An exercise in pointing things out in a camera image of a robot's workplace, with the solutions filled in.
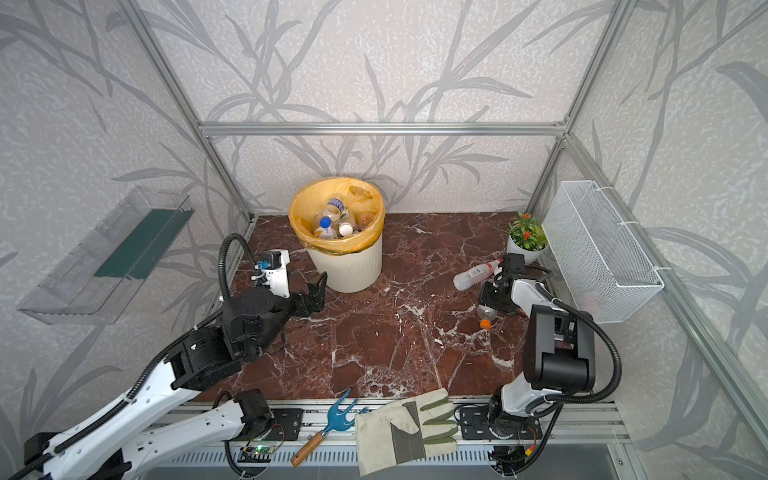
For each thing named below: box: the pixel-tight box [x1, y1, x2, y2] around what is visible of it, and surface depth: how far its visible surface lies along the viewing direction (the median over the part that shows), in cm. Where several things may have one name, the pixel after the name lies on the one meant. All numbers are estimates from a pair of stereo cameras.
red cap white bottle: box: [453, 259, 503, 291], surface depth 99 cm
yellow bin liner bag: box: [288, 177, 386, 255], surface depth 91 cm
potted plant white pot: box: [507, 212, 548, 263], surface depth 98 cm
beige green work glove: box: [354, 389, 457, 477], surface depth 74 cm
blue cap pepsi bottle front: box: [315, 216, 335, 240], surface depth 88 cm
